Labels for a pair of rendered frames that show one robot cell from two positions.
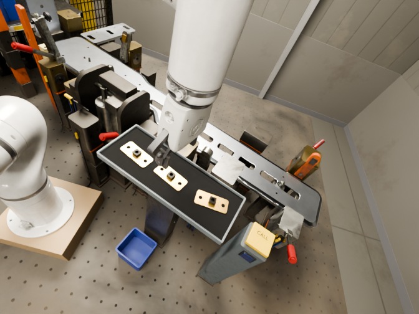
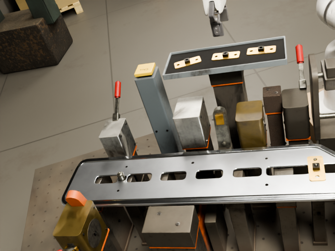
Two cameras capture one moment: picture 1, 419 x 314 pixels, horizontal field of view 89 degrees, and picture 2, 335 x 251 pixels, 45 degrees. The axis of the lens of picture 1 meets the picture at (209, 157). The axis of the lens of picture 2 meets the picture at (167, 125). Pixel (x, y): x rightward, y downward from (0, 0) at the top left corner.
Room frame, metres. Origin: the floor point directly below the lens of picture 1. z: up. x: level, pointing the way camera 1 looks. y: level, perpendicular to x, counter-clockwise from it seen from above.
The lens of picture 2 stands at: (1.38, 0.03, 1.77)
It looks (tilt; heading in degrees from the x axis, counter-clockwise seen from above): 36 degrees down; 190
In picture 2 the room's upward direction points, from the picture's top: 19 degrees counter-clockwise
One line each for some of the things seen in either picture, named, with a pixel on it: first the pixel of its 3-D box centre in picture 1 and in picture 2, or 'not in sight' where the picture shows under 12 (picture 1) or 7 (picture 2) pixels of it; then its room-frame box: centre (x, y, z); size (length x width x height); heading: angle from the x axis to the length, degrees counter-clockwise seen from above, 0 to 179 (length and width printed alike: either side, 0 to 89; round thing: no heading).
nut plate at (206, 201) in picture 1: (212, 200); (187, 61); (0.26, -0.05, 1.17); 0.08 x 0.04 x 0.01; 95
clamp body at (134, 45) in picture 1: (134, 75); not in sight; (0.95, 0.58, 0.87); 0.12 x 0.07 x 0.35; 169
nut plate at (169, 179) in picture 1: (171, 175); (225, 54); (0.28, 0.07, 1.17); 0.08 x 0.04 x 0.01; 74
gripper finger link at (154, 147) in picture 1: (166, 137); not in sight; (0.24, 0.08, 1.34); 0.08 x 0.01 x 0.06; 164
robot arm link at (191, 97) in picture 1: (192, 83); not in sight; (0.28, 0.07, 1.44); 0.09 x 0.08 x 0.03; 164
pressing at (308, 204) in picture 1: (176, 116); (308, 172); (0.66, 0.20, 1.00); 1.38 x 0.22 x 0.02; 79
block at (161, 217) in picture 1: (163, 212); (235, 116); (0.28, 0.06, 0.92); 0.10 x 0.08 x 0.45; 79
